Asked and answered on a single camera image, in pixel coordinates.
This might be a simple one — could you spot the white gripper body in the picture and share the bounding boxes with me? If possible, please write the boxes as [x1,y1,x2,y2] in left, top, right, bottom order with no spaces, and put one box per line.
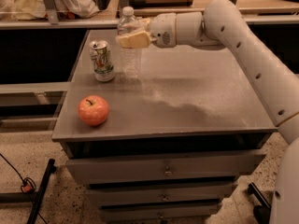
[149,13,177,48]

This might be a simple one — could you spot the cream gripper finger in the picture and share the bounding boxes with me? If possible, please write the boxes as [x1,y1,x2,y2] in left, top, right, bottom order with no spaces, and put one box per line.
[116,31,151,49]
[139,18,151,30]

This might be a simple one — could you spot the clear plastic water bottle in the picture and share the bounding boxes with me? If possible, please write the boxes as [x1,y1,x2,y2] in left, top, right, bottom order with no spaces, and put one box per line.
[118,7,141,78]

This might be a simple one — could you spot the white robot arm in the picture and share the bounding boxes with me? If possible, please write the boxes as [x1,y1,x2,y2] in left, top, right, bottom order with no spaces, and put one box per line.
[116,0,299,224]

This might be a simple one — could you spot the black robot base wheels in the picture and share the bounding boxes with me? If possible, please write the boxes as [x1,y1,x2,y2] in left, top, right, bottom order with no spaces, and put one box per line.
[248,182,271,224]

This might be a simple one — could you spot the green white 7up can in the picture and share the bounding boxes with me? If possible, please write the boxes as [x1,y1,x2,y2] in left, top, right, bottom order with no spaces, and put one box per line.
[89,40,115,82]

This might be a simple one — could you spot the red apple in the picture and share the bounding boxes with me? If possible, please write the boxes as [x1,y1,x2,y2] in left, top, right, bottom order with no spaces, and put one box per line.
[78,95,109,126]

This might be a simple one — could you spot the grey drawer cabinet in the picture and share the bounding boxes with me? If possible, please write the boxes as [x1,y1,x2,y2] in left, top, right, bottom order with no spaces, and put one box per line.
[51,26,285,224]

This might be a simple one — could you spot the white cloth on shelf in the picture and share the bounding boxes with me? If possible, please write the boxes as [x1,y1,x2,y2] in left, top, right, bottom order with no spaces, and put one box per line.
[0,0,99,21]

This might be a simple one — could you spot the top grey drawer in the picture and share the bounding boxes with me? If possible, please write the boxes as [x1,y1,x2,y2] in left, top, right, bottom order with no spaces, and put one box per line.
[66,149,265,185]

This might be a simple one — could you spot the grey drawer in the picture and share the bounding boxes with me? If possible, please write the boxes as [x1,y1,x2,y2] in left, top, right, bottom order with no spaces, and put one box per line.
[86,181,237,206]
[100,202,222,222]
[66,149,265,185]

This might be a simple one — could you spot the middle grey drawer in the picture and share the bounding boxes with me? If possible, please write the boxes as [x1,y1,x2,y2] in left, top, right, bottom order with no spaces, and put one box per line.
[86,181,237,206]

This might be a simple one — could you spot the bottom grey drawer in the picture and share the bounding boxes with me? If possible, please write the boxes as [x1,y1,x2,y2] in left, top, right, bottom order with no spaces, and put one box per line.
[100,202,222,222]

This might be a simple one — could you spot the black metal stand leg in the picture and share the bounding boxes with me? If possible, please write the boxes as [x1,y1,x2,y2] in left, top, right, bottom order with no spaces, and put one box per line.
[0,156,57,224]

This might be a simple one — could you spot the grey metal shelf rail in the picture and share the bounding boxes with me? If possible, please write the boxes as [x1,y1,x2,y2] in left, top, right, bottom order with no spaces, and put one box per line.
[0,0,299,29]

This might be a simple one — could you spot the black cable with orange plug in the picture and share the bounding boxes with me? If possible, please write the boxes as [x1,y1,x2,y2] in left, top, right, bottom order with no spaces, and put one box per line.
[0,152,37,195]

